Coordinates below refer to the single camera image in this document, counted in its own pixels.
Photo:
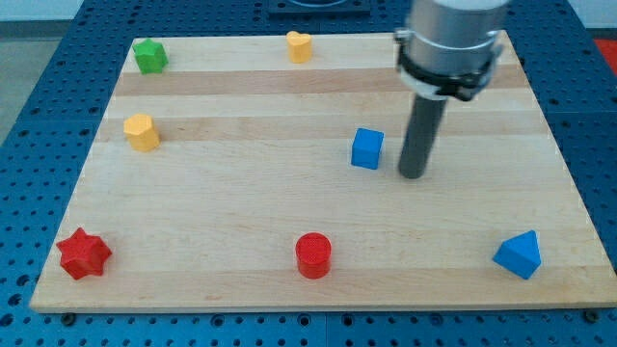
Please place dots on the green star block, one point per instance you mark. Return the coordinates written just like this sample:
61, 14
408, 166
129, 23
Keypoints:
150, 56

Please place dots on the blue triangular prism block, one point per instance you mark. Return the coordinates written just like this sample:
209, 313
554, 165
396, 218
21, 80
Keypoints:
520, 255

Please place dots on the red cylinder block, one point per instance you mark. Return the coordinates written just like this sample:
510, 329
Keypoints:
313, 255

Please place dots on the blue cube block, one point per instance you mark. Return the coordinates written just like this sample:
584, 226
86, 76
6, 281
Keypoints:
366, 148

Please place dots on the red star block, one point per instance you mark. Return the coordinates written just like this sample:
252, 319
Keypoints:
83, 254

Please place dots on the yellow heart block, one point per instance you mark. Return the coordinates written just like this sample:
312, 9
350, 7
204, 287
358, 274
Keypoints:
299, 47

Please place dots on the yellow hexagon block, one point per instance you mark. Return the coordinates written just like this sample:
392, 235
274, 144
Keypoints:
141, 132

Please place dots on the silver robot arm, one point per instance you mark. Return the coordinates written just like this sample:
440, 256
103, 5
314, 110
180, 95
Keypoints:
448, 48

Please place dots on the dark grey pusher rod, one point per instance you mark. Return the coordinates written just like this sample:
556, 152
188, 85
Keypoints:
421, 133

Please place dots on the wooden board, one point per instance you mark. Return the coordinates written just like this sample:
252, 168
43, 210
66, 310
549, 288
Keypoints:
256, 151

